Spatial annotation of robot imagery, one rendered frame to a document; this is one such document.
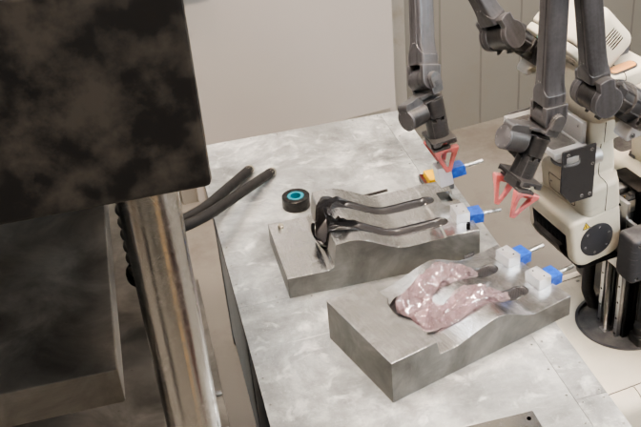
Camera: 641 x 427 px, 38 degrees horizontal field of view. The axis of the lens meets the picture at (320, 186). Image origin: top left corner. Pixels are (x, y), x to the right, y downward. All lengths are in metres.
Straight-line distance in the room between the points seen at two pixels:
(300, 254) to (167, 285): 1.46
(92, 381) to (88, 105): 0.39
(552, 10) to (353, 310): 0.78
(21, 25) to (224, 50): 3.29
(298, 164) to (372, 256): 0.66
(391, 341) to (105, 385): 1.03
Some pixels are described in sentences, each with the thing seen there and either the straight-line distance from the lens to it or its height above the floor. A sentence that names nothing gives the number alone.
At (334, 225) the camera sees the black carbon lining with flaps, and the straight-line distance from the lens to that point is 2.32.
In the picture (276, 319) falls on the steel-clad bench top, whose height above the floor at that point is 0.80.
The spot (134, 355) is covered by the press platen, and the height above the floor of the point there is 1.29.
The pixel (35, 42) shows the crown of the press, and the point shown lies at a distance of 0.78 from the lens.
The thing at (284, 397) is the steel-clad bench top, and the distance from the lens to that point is 2.09.
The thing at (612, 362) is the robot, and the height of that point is 0.28.
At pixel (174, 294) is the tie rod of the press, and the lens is 0.96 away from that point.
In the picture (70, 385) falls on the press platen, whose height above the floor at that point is 1.53.
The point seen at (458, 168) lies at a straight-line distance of 2.49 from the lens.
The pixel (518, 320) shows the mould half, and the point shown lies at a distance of 2.17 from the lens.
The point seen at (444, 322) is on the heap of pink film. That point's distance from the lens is 2.12.
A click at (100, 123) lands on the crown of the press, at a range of 0.81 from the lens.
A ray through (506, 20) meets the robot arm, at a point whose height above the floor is 1.30.
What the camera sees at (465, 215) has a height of 0.91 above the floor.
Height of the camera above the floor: 2.23
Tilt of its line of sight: 31 degrees down
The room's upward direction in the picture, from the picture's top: 5 degrees counter-clockwise
